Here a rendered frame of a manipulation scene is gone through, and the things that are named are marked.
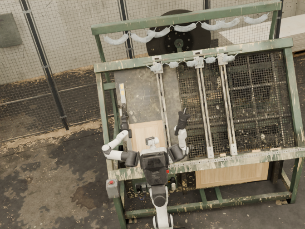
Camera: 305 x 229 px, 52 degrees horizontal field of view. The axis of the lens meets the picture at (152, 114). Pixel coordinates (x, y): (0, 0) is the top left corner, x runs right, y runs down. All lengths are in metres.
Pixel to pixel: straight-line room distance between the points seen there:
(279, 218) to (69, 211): 2.70
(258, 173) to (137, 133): 1.62
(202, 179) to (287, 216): 1.10
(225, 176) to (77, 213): 2.01
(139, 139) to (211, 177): 1.08
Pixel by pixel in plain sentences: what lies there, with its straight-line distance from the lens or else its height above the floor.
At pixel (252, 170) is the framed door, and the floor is 0.44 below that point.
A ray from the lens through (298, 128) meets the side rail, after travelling 3.77.
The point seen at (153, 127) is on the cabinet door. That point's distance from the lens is 3.48.
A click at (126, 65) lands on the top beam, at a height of 1.86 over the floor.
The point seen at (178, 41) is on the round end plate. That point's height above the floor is 1.88.
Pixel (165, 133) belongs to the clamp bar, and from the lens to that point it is 3.46.
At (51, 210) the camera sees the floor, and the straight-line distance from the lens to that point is 4.65.
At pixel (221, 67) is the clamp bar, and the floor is 1.72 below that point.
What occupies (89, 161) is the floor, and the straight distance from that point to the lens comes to 5.13.
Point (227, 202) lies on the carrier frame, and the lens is 4.05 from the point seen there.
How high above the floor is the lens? 3.31
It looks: 34 degrees down
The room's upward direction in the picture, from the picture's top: 8 degrees counter-clockwise
